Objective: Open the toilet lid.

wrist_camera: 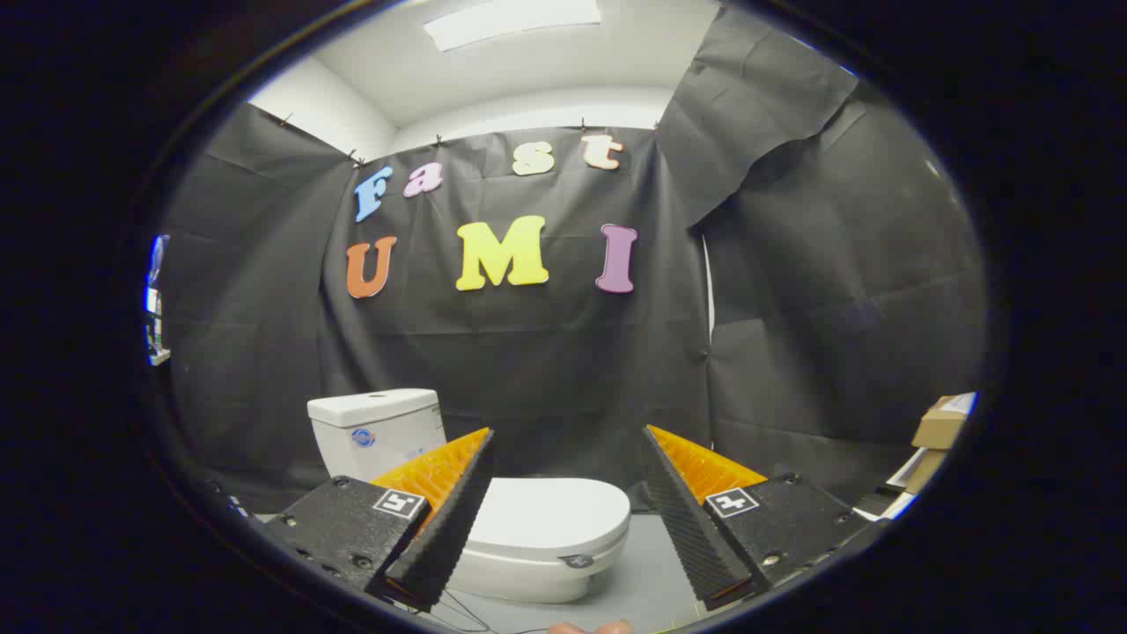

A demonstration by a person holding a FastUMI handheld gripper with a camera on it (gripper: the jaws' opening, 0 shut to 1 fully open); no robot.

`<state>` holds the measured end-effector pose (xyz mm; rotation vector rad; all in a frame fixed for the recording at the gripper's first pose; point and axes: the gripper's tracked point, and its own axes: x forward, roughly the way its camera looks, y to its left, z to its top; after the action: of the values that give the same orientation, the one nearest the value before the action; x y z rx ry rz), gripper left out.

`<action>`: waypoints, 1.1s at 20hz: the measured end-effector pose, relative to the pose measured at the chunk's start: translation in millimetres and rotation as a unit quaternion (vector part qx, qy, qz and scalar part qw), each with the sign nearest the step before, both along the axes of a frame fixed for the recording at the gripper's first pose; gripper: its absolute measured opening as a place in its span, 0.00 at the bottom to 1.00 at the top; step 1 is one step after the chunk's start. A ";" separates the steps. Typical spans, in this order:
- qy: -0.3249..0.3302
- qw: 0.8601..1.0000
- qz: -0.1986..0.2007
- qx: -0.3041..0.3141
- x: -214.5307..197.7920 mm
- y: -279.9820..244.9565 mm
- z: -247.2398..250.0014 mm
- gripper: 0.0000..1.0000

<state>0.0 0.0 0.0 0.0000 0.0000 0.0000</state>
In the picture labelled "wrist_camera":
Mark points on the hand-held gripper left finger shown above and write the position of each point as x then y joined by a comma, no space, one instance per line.
445,528

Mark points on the ceiling light panel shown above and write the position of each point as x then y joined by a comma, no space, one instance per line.
511,19

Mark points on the black backdrop cloth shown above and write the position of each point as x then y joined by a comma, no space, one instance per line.
528,352

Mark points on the brown cardboard box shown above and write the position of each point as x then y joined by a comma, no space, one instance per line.
923,471
940,427

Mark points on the white toilet bowl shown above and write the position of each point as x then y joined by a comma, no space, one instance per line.
519,581

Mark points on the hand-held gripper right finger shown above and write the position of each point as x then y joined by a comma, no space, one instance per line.
691,528

